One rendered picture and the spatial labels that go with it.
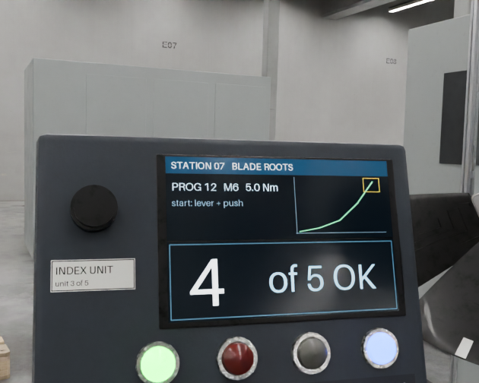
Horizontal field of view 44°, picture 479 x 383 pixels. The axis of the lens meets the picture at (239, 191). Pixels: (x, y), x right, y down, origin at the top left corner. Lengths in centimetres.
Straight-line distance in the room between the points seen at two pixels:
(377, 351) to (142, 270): 16
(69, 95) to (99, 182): 583
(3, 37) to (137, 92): 689
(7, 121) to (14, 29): 185
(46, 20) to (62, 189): 1271
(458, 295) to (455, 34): 292
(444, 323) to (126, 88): 552
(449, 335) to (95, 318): 74
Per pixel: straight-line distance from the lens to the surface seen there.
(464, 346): 102
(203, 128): 654
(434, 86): 393
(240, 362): 38
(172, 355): 37
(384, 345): 42
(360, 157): 43
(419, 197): 132
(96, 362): 38
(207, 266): 38
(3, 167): 1280
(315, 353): 40
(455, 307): 105
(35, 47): 1296
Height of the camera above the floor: 125
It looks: 4 degrees down
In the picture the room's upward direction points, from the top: 2 degrees clockwise
